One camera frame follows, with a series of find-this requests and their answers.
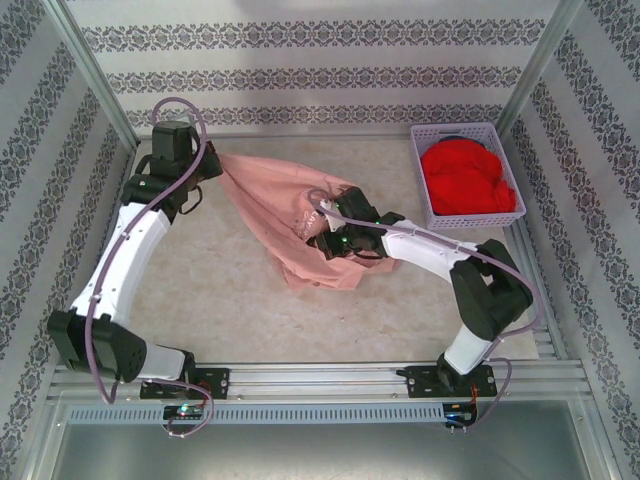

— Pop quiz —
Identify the pink t-shirt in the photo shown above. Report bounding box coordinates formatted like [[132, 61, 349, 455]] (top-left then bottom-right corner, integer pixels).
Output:
[[219, 152, 401, 292]]

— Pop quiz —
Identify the right circuit board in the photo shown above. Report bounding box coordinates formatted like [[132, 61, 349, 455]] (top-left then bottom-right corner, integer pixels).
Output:
[[444, 402, 479, 429]]

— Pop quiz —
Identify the circuit board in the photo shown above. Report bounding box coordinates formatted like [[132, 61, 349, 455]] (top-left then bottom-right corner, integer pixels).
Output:
[[163, 405, 206, 420], [444, 402, 479, 429]]

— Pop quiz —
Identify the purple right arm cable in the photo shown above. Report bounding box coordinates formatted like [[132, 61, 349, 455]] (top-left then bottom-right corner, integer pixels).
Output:
[[305, 188, 545, 431]]

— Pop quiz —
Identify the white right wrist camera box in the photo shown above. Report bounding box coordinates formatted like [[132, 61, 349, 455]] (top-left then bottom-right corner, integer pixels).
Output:
[[318, 198, 346, 221]]

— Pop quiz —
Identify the dark blue garment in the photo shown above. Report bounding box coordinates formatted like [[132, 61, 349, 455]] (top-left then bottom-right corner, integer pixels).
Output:
[[439, 132, 489, 147]]

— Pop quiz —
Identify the left circuit board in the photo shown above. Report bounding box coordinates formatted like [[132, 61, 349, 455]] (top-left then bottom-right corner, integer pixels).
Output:
[[163, 405, 206, 420]]

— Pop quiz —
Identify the grey slotted cable duct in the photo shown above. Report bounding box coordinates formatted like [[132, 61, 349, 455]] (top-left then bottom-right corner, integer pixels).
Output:
[[67, 403, 446, 425]]

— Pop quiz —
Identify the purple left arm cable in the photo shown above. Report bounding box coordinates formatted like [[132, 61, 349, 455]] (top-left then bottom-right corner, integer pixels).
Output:
[[84, 97, 215, 442]]

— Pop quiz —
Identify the lavender plastic basket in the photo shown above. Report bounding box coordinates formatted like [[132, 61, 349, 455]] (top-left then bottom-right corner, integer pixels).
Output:
[[409, 122, 527, 231]]

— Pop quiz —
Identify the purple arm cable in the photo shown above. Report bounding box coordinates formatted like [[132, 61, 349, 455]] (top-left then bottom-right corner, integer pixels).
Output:
[[305, 188, 545, 431], [84, 97, 215, 442]]

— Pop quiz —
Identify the aluminium frame post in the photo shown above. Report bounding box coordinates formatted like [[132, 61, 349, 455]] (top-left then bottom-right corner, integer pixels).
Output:
[[488, 0, 586, 147], [42, 0, 140, 147]]

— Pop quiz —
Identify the aluminium mounting rail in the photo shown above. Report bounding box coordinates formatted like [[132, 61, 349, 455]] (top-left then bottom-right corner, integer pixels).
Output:
[[47, 363, 587, 402]]

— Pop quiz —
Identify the aluminium side rail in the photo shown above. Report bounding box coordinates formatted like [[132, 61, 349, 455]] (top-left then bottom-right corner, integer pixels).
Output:
[[492, 137, 574, 362]]

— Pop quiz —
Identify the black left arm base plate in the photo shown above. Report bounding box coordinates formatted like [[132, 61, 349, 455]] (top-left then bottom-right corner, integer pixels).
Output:
[[139, 367, 231, 401]]

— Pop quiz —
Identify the red garment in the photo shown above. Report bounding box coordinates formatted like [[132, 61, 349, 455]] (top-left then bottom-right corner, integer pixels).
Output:
[[419, 138, 517, 216]]

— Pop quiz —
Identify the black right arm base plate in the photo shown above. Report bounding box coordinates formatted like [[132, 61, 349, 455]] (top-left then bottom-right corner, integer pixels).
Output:
[[405, 363, 499, 400]]

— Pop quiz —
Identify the grey sheet metal tray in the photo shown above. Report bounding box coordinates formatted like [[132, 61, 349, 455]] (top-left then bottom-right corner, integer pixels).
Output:
[[49, 422, 601, 480]]

